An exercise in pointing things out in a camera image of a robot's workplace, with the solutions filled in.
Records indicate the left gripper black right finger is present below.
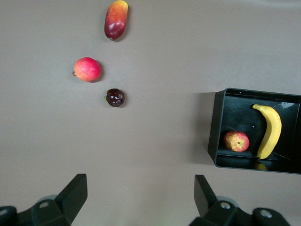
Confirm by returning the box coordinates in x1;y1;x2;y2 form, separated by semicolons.
189;174;301;226

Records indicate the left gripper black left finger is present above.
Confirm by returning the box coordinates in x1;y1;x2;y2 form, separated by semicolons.
0;173;88;226

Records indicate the small red yellow apple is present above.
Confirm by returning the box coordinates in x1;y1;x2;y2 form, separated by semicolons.
223;130;250;153

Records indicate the yellow banana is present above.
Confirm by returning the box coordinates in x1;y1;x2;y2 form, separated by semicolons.
252;104;283;160

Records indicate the black plastic box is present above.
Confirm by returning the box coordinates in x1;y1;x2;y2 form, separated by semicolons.
207;88;301;175

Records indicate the red round apple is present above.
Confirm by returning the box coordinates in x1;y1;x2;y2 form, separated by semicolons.
72;56;102;82

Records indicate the dark purple mangosteen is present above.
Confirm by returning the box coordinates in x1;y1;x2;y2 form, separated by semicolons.
103;88;125;108

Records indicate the red yellow mango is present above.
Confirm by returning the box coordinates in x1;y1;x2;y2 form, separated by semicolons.
104;0;129;40

